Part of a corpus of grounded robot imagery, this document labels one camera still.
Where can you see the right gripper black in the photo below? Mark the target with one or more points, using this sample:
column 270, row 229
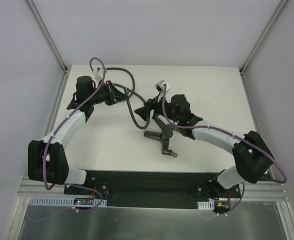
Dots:
column 150, row 108

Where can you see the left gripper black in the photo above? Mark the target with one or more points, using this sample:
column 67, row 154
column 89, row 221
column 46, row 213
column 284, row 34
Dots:
column 112, row 93

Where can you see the dark grey faucet valve fitting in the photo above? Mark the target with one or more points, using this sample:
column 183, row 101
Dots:
column 166, row 132

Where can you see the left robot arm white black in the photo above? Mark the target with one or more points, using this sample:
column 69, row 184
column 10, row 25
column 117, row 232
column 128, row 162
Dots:
column 47, row 160

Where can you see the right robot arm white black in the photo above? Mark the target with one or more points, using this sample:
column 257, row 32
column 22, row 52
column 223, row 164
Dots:
column 252, row 157

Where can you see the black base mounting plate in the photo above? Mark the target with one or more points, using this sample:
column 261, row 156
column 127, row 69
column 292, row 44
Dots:
column 139, row 189

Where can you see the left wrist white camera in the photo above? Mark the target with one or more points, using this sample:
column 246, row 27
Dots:
column 98, row 74

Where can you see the wrist white camera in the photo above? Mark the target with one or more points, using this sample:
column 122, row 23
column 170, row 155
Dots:
column 162, row 87
column 98, row 74

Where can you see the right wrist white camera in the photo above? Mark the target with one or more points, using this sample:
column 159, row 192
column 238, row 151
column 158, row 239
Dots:
column 162, row 87

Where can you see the left aluminium frame post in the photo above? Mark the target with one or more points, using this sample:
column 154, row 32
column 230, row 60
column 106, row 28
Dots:
column 46, row 34

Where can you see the aluminium frame post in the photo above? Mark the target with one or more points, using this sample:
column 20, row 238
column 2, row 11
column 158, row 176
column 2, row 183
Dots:
column 46, row 34
column 280, row 7

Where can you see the right white cable duct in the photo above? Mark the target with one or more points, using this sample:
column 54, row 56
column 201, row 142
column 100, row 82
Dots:
column 206, row 205

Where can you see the white cable duct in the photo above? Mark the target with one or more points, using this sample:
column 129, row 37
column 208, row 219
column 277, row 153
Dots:
column 206, row 205
column 52, row 201

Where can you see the left white cable duct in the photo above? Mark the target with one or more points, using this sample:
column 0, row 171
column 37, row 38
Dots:
column 52, row 201

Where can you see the front aluminium rail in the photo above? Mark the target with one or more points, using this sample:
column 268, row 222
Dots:
column 262, row 191

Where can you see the right aluminium frame post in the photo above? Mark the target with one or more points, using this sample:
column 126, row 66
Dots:
column 280, row 7

